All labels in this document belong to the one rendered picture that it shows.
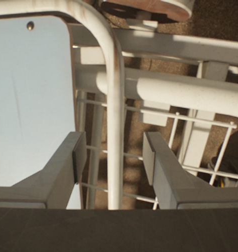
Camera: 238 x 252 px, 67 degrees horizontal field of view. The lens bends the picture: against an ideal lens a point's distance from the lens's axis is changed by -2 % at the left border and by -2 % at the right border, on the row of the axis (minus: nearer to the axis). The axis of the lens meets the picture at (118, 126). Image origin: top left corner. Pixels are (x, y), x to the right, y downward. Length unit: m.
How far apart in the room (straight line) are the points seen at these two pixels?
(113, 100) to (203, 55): 0.15
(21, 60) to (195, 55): 0.24
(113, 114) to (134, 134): 0.57
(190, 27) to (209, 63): 0.47
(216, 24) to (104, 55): 0.60
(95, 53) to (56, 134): 0.12
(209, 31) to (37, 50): 0.63
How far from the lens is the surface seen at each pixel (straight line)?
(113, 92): 0.23
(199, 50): 0.30
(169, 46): 0.29
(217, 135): 0.83
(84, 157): 0.16
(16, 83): 0.28
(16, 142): 0.31
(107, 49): 0.23
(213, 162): 0.77
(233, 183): 0.54
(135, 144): 0.82
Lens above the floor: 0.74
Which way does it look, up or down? 69 degrees down
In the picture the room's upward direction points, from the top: 148 degrees counter-clockwise
